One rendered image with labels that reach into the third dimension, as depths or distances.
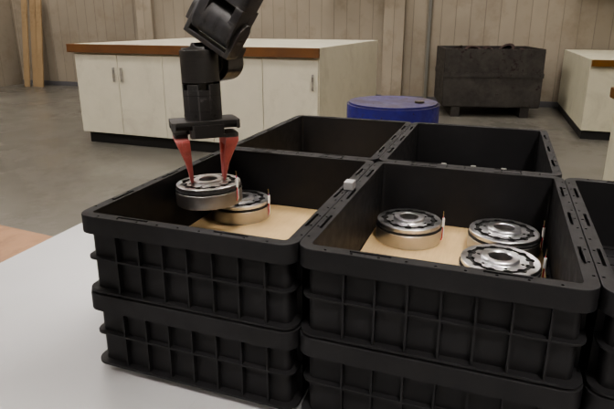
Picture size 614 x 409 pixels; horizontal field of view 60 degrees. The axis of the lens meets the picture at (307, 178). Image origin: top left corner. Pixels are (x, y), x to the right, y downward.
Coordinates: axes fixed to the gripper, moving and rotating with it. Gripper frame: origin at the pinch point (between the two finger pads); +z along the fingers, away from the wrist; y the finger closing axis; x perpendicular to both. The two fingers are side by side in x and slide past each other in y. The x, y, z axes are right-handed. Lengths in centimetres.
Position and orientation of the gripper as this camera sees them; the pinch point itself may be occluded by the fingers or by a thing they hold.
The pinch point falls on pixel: (207, 175)
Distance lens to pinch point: 85.7
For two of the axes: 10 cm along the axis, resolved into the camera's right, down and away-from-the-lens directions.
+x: 3.1, 2.3, -9.2
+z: 0.3, 9.7, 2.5
